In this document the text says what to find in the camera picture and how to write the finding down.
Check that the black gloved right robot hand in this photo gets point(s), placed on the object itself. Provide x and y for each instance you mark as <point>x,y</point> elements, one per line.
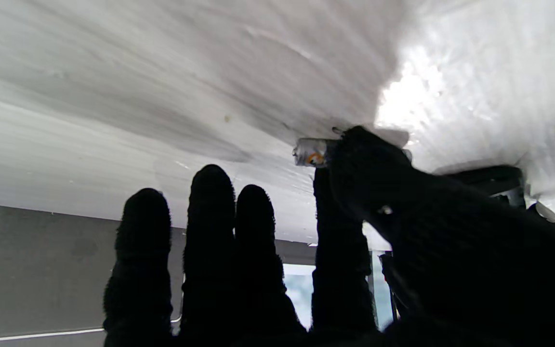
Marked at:
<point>451,270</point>

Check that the black remote control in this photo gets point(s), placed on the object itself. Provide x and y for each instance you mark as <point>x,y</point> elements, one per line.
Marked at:
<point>484,178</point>

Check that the silver AAA battery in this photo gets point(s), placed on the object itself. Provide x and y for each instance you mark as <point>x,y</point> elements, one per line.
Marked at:
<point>310,153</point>

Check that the city skyline backdrop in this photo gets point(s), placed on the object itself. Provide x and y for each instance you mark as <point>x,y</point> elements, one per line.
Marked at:
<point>297,294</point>

